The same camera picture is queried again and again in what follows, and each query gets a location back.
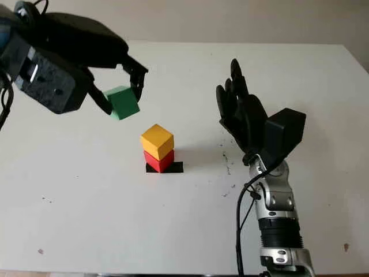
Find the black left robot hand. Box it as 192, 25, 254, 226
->
34, 13, 149, 116

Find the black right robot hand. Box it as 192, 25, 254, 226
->
216, 58, 269, 166

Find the green cube block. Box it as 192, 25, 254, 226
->
103, 85, 141, 121

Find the yellow cube block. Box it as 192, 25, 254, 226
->
140, 123, 175, 160

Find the red cube block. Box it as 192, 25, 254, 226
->
143, 149, 175, 173

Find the black tape patch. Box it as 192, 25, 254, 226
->
145, 161, 184, 174

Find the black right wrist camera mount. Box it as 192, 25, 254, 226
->
263, 108, 307, 169

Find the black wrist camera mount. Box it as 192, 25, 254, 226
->
263, 108, 307, 169
0, 37, 87, 115

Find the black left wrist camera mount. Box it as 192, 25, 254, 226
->
0, 37, 87, 115

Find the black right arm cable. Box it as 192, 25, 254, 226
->
235, 164, 279, 277

